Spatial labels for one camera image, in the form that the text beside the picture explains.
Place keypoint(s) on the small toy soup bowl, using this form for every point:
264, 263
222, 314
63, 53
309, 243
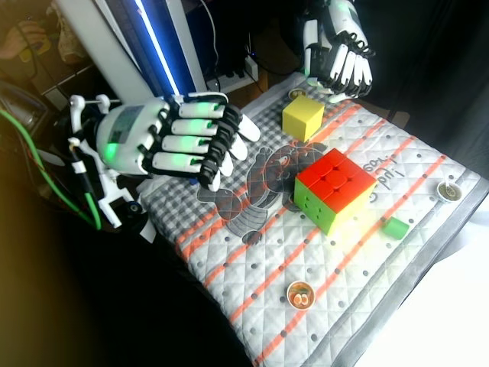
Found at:
297, 93
300, 296

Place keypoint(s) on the grey quilt with printed bear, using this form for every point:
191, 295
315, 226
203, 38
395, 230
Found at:
290, 260

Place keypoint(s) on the Rubik's cube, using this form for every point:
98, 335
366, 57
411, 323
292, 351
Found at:
334, 179

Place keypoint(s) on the person's hand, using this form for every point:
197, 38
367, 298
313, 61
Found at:
17, 40

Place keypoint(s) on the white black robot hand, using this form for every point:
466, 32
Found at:
340, 23
126, 134

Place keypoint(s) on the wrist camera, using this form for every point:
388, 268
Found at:
133, 209

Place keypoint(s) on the yellow block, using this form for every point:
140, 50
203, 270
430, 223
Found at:
302, 118

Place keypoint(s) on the small green cylinder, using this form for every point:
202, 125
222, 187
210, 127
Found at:
395, 228

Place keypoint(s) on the small white bowl with spoon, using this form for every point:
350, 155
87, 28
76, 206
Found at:
449, 192

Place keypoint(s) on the white power strip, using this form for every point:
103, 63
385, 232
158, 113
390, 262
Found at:
248, 70

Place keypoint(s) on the white robot body column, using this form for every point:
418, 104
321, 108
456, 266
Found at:
114, 57

